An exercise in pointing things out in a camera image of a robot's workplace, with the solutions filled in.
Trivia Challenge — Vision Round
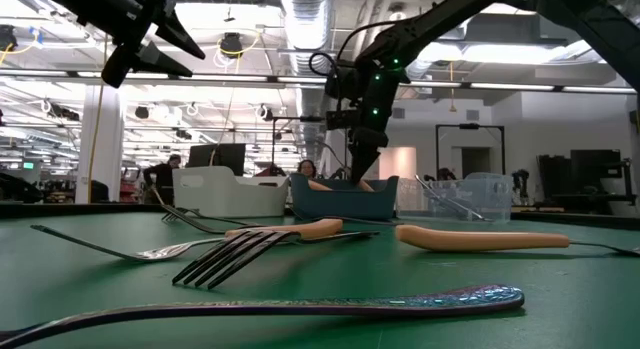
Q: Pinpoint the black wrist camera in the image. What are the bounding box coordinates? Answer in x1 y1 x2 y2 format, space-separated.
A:
325 108 359 131
101 42 146 89

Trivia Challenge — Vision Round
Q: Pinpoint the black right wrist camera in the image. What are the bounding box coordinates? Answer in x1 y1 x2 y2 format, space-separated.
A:
325 108 359 131

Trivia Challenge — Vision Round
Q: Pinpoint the white plastic bin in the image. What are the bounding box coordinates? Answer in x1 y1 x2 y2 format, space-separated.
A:
172 165 290 219

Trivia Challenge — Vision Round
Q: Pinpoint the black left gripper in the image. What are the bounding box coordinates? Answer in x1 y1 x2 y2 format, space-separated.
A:
29 0 207 79

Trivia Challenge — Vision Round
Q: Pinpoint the teal plastic bin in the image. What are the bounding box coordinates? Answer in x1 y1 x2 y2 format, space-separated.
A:
289 172 400 221

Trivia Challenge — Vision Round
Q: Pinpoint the black computer monitor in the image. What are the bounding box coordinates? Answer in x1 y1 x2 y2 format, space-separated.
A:
185 142 247 178

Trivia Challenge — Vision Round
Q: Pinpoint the silver ventilation duct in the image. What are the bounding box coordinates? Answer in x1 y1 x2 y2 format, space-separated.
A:
278 0 337 163

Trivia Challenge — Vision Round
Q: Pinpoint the iridescent rainbow metal fork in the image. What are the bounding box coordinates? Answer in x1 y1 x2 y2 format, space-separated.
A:
0 283 526 349

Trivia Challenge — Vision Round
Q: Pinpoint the green table mat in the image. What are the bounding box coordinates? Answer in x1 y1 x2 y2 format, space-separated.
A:
0 211 640 349

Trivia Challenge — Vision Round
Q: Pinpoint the black gantry frame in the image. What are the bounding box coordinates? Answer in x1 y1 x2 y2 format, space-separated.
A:
434 122 506 181
271 116 350 180

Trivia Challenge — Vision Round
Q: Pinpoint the white building column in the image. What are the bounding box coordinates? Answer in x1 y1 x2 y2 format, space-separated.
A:
74 86 125 205

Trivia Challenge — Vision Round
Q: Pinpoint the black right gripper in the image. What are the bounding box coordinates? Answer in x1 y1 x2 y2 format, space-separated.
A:
348 81 396 184

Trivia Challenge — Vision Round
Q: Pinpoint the long LED light bar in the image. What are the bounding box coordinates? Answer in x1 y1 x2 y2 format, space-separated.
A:
0 68 639 95

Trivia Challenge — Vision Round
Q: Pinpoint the clear plastic bin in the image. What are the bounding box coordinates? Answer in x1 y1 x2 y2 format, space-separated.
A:
397 172 514 224

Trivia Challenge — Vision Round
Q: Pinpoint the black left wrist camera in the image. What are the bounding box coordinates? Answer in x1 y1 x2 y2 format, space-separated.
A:
101 42 146 89

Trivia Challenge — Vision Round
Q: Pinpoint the black ceiling cable reel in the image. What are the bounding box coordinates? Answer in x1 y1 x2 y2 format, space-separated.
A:
218 31 245 59

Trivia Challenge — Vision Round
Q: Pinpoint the black curved machine part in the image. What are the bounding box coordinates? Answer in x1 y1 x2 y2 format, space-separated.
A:
0 171 45 205

